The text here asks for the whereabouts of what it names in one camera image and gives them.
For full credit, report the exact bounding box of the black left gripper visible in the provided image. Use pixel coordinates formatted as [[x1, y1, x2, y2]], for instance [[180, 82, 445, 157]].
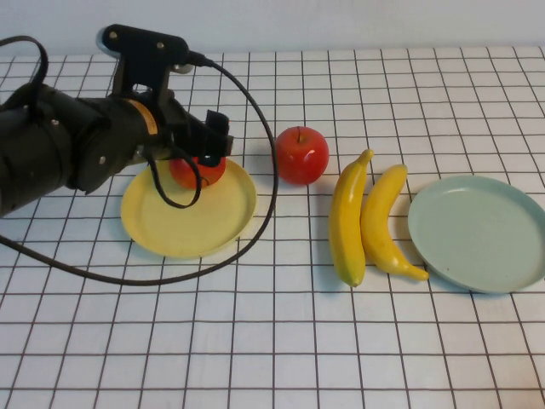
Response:
[[135, 91, 236, 168]]

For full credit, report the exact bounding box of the red apple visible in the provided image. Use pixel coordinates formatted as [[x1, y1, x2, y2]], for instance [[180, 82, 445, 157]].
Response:
[[169, 155, 227, 191], [274, 126, 331, 186]]

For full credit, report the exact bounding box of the long straight yellow banana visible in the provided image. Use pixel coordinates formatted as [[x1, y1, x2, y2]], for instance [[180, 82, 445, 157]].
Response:
[[328, 148, 376, 288]]

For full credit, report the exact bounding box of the curved yellow banana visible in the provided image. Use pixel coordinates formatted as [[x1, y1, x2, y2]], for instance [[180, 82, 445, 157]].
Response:
[[360, 164, 430, 282]]

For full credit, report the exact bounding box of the yellow plastic plate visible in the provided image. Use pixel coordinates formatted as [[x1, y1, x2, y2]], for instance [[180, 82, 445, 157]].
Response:
[[120, 156, 259, 260]]

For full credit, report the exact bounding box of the pale green plastic plate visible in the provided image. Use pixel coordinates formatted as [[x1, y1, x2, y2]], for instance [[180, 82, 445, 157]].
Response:
[[407, 175, 545, 295]]

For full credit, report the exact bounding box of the white grid-pattern tablecloth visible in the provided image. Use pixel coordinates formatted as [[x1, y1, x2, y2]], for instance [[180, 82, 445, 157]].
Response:
[[0, 45, 545, 409]]

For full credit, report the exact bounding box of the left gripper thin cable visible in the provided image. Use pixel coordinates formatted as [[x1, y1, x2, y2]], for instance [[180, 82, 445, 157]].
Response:
[[144, 131, 204, 210]]

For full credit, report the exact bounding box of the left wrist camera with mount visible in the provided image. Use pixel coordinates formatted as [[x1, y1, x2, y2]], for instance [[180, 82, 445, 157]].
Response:
[[96, 24, 192, 120]]

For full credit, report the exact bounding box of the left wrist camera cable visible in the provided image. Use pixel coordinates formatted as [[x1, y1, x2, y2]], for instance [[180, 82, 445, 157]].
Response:
[[0, 49, 281, 287]]

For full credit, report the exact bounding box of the left arm cable loop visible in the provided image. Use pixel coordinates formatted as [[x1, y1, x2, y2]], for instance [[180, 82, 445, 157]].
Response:
[[0, 35, 50, 112]]

